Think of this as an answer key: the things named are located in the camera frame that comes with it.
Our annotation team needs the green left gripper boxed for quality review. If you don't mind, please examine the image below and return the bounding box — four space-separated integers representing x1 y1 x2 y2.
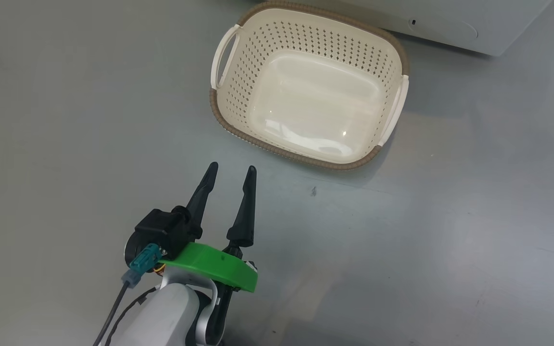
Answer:
158 162 258 294

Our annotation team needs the cream perforated laundry basket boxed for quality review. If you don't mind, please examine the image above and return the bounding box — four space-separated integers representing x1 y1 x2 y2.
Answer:
209 0 410 171

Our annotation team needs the black cable with teal connector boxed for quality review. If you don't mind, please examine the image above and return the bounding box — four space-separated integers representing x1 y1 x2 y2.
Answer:
93 243 167 346

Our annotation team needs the white front-load washing machine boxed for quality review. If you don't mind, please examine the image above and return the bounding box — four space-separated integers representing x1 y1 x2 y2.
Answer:
301 0 554 57

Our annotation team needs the round white filter cover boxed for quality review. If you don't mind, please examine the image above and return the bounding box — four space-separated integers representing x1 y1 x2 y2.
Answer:
408 17 478 42

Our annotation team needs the thin black braided cable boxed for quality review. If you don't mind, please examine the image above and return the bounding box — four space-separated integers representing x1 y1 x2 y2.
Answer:
105 286 162 346

